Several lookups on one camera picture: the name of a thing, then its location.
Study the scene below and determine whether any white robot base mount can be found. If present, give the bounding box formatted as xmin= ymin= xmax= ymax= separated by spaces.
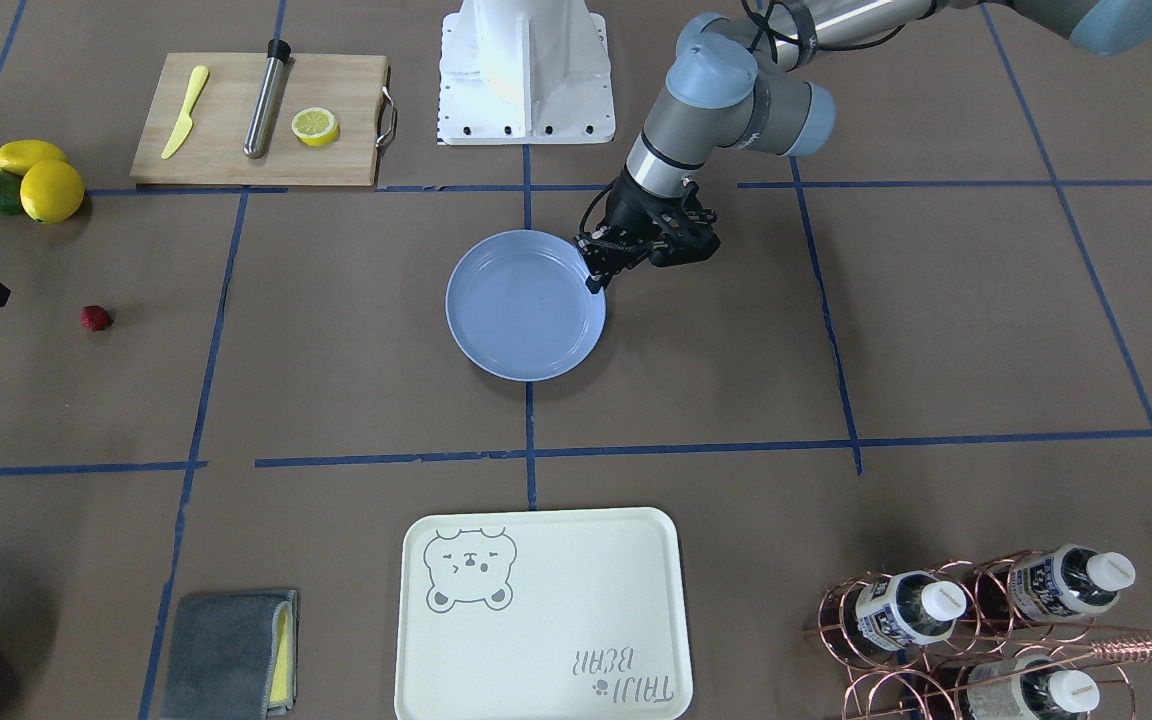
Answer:
xmin=435 ymin=1 xmax=617 ymax=146

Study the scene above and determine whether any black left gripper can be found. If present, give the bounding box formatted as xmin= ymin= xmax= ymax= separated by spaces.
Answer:
xmin=576 ymin=172 xmax=721 ymax=293

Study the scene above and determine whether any blue plate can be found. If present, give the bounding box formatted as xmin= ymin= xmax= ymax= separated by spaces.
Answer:
xmin=445 ymin=229 xmax=607 ymax=382

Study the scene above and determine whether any wooden cutting board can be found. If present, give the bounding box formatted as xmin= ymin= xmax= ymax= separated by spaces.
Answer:
xmin=129 ymin=52 xmax=391 ymax=188

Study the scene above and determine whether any yellow plastic knife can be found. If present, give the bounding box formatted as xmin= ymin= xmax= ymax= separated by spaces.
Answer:
xmin=160 ymin=65 xmax=210 ymax=160

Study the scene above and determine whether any grey folded cloth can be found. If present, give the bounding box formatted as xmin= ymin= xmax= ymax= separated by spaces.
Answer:
xmin=160 ymin=588 xmax=300 ymax=719

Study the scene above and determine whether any yellow lemon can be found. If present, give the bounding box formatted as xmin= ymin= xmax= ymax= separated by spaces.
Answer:
xmin=20 ymin=160 xmax=86 ymax=223
xmin=0 ymin=138 xmax=68 ymax=177

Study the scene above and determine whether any copper wire bottle rack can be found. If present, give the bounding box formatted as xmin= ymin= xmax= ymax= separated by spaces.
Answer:
xmin=805 ymin=544 xmax=1152 ymax=719

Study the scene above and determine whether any cream bear tray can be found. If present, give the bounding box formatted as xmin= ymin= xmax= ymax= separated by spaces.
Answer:
xmin=394 ymin=507 xmax=694 ymax=719

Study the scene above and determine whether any half lemon slice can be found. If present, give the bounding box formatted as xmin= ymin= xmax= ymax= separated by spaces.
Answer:
xmin=291 ymin=108 xmax=340 ymax=149

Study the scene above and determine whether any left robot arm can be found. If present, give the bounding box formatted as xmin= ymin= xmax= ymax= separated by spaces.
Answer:
xmin=573 ymin=1 xmax=948 ymax=293

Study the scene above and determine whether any steel knife sharpener rod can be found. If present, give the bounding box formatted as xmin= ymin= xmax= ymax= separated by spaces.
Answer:
xmin=243 ymin=38 xmax=291 ymax=159

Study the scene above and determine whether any red strawberry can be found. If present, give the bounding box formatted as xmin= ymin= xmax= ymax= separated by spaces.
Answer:
xmin=79 ymin=305 xmax=114 ymax=332

